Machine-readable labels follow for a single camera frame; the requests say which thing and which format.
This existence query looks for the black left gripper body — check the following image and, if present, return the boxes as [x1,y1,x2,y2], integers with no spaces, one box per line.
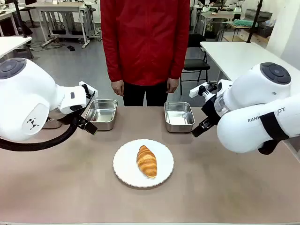
[74,115,86,129]

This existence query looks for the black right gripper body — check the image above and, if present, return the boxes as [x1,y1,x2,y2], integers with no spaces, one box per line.
[201,93,221,124]

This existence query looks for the golden croissant bread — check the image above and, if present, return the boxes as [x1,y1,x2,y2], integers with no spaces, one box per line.
[136,145,158,180]

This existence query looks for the person's right forearm red sleeve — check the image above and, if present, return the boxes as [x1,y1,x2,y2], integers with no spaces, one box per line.
[104,39,124,83]

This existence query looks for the person's left forearm red sleeve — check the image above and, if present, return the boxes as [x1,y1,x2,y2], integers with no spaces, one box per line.
[166,39,189,82]

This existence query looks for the rectangular stainless steel container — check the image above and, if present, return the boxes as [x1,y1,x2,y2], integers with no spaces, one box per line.
[41,115,63,130]
[83,99,118,131]
[164,101,196,134]

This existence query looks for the person's left hand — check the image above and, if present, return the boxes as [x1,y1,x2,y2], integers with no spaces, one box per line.
[165,78,180,95]

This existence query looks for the person's right hand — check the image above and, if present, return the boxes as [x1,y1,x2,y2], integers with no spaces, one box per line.
[111,79,125,97]

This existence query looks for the black folding chair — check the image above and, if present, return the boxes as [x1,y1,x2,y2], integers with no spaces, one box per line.
[180,34,211,96]

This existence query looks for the white scalloped round plate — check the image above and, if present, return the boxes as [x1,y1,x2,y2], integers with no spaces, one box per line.
[112,139,175,188]

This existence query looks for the person's black trousers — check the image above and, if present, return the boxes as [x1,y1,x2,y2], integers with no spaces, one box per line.
[122,80,169,107]

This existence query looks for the large white side table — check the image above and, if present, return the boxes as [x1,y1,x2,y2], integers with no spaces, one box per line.
[200,41,300,99]

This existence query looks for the beige background desk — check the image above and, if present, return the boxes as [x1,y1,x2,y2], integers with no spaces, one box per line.
[200,11,235,36]

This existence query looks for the green rack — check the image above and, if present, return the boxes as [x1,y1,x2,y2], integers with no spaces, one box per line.
[230,19,254,28]

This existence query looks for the person's red jacket torso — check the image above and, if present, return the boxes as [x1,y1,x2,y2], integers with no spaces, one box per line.
[100,0,191,87]

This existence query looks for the black storage crate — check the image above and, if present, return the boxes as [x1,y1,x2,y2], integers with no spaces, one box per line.
[257,20,274,38]

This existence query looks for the small white side table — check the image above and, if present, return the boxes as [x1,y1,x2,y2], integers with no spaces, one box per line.
[0,36,33,60]

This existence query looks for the grey background workbench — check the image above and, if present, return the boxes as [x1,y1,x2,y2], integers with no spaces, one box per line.
[25,1,95,49]

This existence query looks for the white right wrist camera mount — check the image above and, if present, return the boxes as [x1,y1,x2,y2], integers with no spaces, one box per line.
[189,82,218,98]

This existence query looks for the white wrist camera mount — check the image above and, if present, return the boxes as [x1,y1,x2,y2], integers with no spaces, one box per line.
[78,81,98,99]
[189,82,218,98]

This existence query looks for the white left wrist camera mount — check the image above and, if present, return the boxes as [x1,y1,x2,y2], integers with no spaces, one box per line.
[78,81,98,99]

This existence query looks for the black corrugated cable hose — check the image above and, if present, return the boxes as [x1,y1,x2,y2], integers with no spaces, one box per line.
[0,116,83,151]

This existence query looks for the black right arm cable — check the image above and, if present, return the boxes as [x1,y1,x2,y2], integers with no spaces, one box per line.
[257,139,280,156]

